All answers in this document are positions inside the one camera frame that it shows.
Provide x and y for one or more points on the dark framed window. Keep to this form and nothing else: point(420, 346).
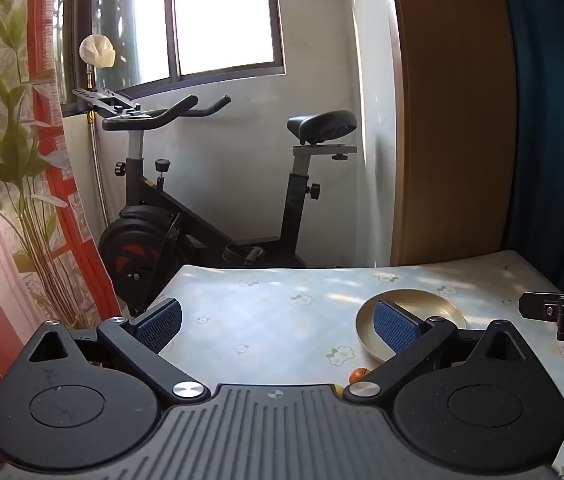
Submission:
point(221, 10)

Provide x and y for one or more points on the dark blue curtain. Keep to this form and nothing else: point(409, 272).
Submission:
point(562, 110)

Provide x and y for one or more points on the plant printed curtain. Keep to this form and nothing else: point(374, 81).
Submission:
point(1, 160)

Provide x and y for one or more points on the wooden board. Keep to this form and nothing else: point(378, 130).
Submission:
point(452, 110)

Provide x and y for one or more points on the white cloth bundle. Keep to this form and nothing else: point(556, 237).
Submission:
point(96, 50)

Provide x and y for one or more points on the black exercise bike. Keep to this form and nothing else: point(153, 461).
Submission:
point(292, 210)

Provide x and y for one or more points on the small tangerine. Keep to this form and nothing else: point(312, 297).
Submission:
point(359, 374)

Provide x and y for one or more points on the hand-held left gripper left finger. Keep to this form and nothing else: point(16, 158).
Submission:
point(161, 322)

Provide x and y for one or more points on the beige round plate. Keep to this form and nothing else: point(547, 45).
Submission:
point(437, 305)

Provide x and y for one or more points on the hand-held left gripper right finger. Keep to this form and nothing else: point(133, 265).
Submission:
point(394, 327)

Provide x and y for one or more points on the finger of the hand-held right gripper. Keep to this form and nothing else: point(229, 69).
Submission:
point(537, 305)

